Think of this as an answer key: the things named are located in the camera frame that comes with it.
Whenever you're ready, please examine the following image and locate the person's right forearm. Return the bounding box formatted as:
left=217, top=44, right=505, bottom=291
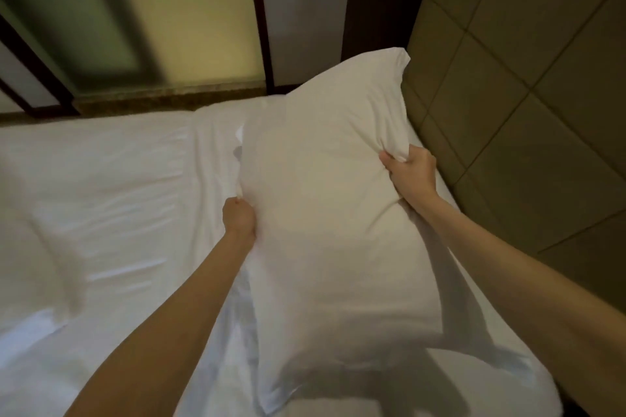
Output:
left=413, top=194, right=626, bottom=417

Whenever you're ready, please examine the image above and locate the person's left hand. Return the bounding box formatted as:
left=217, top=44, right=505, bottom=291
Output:
left=222, top=196, right=257, bottom=250

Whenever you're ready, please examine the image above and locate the person's right hand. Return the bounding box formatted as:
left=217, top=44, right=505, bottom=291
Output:
left=379, top=144, right=439, bottom=213

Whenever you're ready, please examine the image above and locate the frosted glass sliding door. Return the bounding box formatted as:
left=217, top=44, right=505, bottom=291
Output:
left=0, top=0, right=275, bottom=114

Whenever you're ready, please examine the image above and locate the white pillow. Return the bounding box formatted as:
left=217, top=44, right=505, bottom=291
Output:
left=237, top=47, right=482, bottom=415

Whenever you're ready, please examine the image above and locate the padded olive headboard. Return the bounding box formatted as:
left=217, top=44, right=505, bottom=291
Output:
left=401, top=0, right=626, bottom=302

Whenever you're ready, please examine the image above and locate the white duvet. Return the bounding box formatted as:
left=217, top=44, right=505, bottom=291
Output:
left=0, top=158, right=89, bottom=334

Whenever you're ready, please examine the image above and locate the person's left forearm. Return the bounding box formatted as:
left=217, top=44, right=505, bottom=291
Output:
left=64, top=228, right=255, bottom=417

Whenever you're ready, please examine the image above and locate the white bed sheet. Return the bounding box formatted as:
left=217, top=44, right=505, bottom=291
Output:
left=0, top=95, right=563, bottom=417

